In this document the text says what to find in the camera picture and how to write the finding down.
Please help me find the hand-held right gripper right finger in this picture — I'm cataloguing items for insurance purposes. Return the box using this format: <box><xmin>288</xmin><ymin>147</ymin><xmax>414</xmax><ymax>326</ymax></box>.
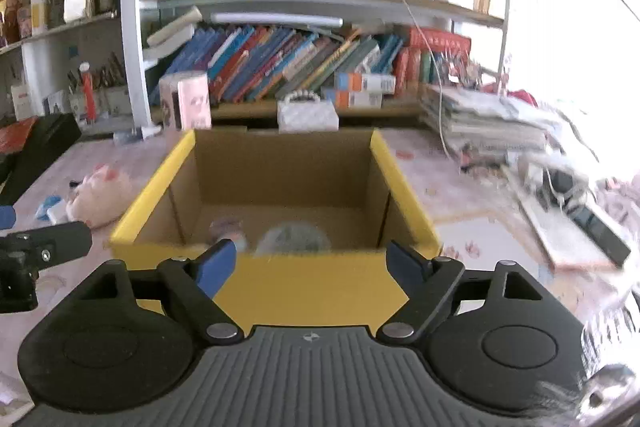
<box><xmin>376</xmin><ymin>241</ymin><xmax>568</xmax><ymax>347</ymax></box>

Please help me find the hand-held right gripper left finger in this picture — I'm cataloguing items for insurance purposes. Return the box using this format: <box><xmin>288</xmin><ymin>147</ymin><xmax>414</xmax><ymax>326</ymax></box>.
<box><xmin>50</xmin><ymin>238</ymin><xmax>244</xmax><ymax>345</ymax></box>

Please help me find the small white box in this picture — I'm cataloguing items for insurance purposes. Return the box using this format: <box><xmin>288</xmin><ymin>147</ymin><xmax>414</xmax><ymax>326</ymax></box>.
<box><xmin>47</xmin><ymin>202</ymin><xmax>76</xmax><ymax>225</ymax></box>

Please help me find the blue packet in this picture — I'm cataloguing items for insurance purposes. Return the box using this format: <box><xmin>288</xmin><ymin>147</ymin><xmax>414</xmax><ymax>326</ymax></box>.
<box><xmin>35</xmin><ymin>196</ymin><xmax>63</xmax><ymax>220</ymax></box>

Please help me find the pink paw plush toy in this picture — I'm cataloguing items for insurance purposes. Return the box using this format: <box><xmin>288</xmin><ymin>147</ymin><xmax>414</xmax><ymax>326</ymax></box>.
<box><xmin>66</xmin><ymin>164</ymin><xmax>133</xmax><ymax>229</ymax></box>

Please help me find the yellow tape roll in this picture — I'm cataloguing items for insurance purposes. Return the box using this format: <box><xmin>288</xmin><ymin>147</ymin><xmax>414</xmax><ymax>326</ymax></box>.
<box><xmin>256</xmin><ymin>222</ymin><xmax>332</xmax><ymax>255</ymax></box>

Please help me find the yellow cardboard box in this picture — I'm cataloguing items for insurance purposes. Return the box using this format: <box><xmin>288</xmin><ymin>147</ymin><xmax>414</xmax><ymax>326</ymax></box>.
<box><xmin>109</xmin><ymin>128</ymin><xmax>443</xmax><ymax>329</ymax></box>

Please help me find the red folder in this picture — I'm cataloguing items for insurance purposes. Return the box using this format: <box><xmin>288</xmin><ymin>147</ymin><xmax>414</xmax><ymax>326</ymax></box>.
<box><xmin>0</xmin><ymin>117</ymin><xmax>38</xmax><ymax>152</ymax></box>

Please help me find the black digital piano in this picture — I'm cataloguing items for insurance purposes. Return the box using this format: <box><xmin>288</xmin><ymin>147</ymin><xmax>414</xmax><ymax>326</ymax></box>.
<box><xmin>0</xmin><ymin>113</ymin><xmax>82</xmax><ymax>208</ymax></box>

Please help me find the white card box red label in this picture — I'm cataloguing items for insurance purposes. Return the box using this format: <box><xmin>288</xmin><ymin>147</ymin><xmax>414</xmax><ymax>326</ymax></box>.
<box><xmin>11</xmin><ymin>83</ymin><xmax>33</xmax><ymax>120</ymax></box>

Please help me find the white pen holder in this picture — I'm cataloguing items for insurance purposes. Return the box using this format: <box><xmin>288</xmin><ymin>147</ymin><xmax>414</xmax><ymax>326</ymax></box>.
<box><xmin>97</xmin><ymin>84</ymin><xmax>132</xmax><ymax>115</ymax></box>
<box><xmin>67</xmin><ymin>84</ymin><xmax>88</xmax><ymax>120</ymax></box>

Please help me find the pink cylindrical humidifier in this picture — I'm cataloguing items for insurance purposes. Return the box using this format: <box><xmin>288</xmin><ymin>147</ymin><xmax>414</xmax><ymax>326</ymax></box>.
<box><xmin>159</xmin><ymin>71</ymin><xmax>212</xmax><ymax>131</ymax></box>

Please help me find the stack of newspapers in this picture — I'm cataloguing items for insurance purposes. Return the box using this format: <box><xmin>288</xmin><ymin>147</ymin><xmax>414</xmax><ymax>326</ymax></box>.
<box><xmin>419</xmin><ymin>84</ymin><xmax>566</xmax><ymax>158</ymax></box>

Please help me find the orange white medicine box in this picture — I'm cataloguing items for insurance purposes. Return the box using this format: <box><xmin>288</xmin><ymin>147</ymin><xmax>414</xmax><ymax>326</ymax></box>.
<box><xmin>322</xmin><ymin>89</ymin><xmax>385</xmax><ymax>108</ymax></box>
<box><xmin>334</xmin><ymin>72</ymin><xmax>397</xmax><ymax>94</ymax></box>

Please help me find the black flat device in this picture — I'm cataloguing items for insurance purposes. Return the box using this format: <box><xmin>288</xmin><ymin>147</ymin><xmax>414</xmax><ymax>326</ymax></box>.
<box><xmin>567</xmin><ymin>202</ymin><xmax>632</xmax><ymax>268</ymax></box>

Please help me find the white bottle yellow label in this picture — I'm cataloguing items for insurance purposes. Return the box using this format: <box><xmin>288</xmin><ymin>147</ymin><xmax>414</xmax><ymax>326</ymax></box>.
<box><xmin>30</xmin><ymin>0</ymin><xmax>51</xmax><ymax>38</ymax></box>

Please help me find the row of blue-spined books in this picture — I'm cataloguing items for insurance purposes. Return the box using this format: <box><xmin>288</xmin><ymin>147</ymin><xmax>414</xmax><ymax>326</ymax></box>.
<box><xmin>160</xmin><ymin>24</ymin><xmax>406</xmax><ymax>104</ymax></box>

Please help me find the white bookshelf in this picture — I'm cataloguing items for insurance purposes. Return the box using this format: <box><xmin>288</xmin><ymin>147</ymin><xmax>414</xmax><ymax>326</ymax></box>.
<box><xmin>0</xmin><ymin>0</ymin><xmax>513</xmax><ymax>138</ymax></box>

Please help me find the red boxed book set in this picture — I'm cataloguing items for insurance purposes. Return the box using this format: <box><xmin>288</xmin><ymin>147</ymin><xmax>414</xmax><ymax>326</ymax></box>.
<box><xmin>407</xmin><ymin>27</ymin><xmax>472</xmax><ymax>52</ymax></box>

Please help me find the small white pearl-handle bag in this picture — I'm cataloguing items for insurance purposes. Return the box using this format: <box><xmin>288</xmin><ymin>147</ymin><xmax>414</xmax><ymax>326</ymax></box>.
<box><xmin>276</xmin><ymin>89</ymin><xmax>340</xmax><ymax>132</ymax></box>

